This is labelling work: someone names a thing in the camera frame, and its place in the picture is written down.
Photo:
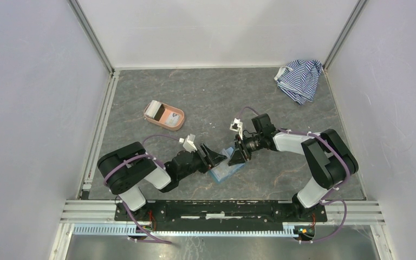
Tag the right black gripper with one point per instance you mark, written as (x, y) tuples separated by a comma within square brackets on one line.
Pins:
[(241, 154)]

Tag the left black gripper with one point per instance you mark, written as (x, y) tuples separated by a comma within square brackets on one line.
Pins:
[(210, 160)]

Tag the teal card holder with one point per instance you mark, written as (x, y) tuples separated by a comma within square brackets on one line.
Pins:
[(223, 171)]

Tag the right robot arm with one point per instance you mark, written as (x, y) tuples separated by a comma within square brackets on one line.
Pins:
[(330, 161)]

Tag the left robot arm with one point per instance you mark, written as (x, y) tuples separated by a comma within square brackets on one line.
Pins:
[(124, 168)]

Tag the white VIP card in tray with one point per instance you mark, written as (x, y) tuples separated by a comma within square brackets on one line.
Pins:
[(172, 119)]

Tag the stack of credit cards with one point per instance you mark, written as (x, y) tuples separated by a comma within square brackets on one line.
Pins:
[(154, 110)]

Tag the pink oval tray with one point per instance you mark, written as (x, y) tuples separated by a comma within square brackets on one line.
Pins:
[(164, 115)]

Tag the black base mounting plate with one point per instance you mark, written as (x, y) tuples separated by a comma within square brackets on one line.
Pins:
[(226, 215)]

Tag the blue striped cloth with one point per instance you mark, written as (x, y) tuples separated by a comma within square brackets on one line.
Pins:
[(299, 79)]

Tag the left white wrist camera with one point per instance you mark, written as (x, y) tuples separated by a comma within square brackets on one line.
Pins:
[(188, 143)]

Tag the aluminium frame rail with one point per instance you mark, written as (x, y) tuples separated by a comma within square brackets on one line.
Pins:
[(101, 229)]

